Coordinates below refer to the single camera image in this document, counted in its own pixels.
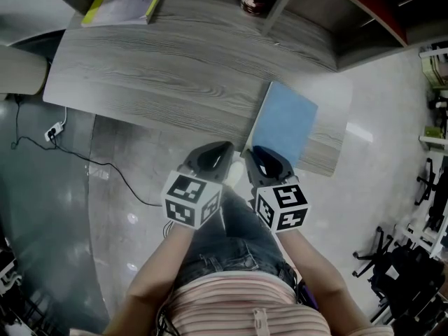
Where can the person's left forearm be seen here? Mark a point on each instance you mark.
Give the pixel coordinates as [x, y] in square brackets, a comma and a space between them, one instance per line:
[159, 268]

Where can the beige rounded furniture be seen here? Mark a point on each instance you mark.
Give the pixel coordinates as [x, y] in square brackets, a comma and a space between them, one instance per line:
[21, 70]

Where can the person's dark jeans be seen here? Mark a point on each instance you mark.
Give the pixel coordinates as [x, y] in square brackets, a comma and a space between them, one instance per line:
[241, 236]

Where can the blue notebook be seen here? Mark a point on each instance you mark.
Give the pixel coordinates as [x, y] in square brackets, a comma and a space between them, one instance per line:
[285, 124]

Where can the white power strip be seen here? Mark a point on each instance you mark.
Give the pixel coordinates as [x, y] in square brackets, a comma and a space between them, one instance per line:
[54, 131]

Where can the grey wooden shelf unit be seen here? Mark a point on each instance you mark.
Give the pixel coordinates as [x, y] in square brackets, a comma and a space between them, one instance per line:
[315, 16]

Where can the red panel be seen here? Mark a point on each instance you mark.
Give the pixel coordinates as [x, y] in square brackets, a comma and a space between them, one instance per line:
[378, 5]

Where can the person's right forearm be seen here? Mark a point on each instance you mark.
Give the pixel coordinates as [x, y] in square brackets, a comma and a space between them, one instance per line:
[315, 275]

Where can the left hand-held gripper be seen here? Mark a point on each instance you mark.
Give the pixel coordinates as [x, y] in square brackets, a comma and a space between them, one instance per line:
[190, 194]

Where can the black office chair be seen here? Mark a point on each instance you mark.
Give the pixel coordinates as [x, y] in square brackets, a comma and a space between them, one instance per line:
[434, 187]
[402, 275]

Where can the person's striped pink shirt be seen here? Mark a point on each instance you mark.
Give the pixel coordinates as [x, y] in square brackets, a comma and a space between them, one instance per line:
[241, 303]

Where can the yellow-green edged book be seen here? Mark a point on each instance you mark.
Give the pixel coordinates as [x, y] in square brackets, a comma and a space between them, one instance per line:
[122, 2]

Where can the white frame rack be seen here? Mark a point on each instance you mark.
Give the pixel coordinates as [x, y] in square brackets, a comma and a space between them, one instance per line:
[435, 82]

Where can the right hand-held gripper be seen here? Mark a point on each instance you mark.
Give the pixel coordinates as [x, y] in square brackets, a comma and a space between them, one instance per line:
[280, 205]

